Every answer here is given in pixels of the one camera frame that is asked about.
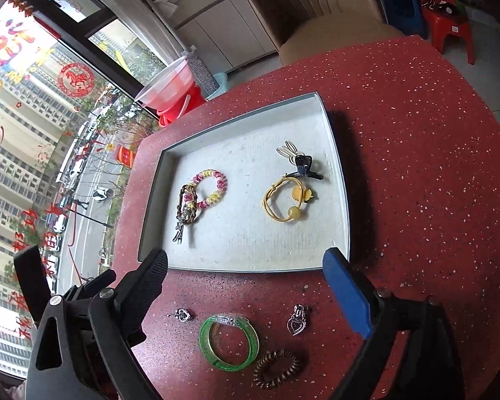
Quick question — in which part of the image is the beige bobby hairpin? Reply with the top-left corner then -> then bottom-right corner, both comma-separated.
276,140 -> 303,166

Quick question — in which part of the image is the pink yellow spiral hair tie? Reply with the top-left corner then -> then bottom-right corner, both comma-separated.
182,168 -> 228,213

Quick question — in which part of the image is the red plastic bucket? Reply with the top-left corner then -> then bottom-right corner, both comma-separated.
157,83 -> 206,128

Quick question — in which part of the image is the brown spiral hair tie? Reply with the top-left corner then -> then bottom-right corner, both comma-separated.
253,348 -> 302,390

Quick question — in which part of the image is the silver heart pendant brooch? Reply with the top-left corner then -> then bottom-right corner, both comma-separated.
286,303 -> 310,337

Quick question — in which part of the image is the silver star hair clip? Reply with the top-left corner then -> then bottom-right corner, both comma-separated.
172,200 -> 197,244

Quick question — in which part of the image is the blue plastic stool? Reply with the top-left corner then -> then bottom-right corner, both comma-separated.
384,0 -> 427,39

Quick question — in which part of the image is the beige upholstered chair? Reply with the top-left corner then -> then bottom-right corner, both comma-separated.
247,0 -> 404,66

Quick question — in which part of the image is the white cabinet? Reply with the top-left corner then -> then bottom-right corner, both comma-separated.
170,0 -> 276,73

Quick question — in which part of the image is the grey white jewelry tray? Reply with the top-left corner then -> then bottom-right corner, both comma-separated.
138,93 -> 350,273

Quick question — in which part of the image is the black hair claw clip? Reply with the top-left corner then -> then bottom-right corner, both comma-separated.
287,154 -> 324,181

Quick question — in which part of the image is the translucent pink plastic basin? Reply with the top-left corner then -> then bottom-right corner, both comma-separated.
135,57 -> 195,111

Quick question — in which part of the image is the green translucent bangle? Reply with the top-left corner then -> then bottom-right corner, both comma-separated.
198,313 -> 260,372

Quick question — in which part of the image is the yellow flower hair tie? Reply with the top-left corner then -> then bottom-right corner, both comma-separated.
262,175 -> 317,223

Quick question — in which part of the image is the red plastic stool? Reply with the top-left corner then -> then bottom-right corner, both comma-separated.
420,0 -> 475,65

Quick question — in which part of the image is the light blue basin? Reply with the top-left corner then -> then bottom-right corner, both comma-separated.
207,72 -> 229,100

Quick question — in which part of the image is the small silver heart charm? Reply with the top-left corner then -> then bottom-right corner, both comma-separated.
169,308 -> 194,322

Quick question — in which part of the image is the red horse window decal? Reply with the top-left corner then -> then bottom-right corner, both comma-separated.
57,62 -> 95,98

